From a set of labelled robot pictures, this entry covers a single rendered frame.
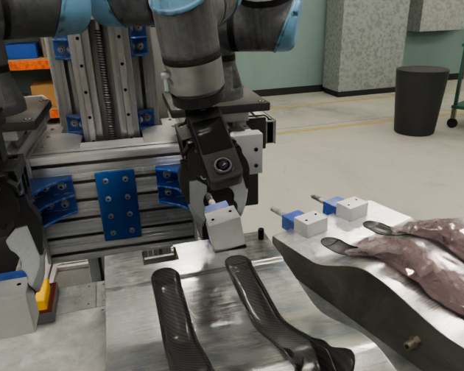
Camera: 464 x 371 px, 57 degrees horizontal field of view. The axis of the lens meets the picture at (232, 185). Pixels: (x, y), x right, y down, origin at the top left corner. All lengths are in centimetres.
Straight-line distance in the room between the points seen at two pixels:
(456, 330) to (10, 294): 52
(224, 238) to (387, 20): 598
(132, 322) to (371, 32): 602
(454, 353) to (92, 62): 91
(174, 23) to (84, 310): 46
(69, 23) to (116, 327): 38
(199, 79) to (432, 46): 726
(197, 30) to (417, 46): 708
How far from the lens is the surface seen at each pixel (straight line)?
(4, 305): 54
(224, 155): 54
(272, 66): 632
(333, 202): 89
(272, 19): 94
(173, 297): 60
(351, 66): 629
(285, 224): 82
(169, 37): 54
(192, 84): 55
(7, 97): 103
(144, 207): 105
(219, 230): 65
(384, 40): 652
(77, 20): 61
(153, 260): 70
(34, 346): 71
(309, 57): 654
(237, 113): 99
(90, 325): 71
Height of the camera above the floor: 124
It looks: 23 degrees down
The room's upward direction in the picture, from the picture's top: 2 degrees counter-clockwise
